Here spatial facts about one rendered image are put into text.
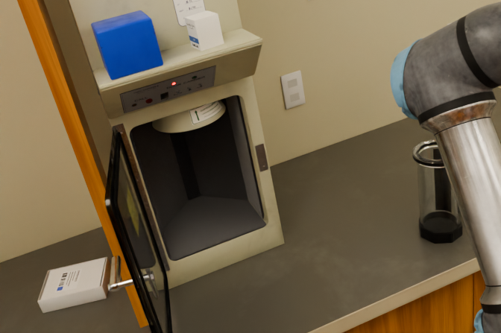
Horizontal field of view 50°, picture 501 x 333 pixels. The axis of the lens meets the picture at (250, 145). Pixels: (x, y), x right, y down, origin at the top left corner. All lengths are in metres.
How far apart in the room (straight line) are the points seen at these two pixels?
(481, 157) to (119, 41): 0.62
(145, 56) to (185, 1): 0.17
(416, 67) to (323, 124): 1.00
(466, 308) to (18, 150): 1.24
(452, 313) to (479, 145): 0.68
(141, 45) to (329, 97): 0.94
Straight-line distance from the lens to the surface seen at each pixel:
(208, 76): 1.09
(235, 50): 1.04
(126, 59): 1.00
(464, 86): 0.85
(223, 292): 1.32
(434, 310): 1.40
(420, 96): 0.86
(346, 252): 1.36
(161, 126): 1.23
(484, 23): 0.83
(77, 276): 1.47
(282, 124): 1.76
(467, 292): 1.44
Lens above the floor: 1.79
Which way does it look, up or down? 26 degrees down
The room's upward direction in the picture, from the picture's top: 12 degrees counter-clockwise
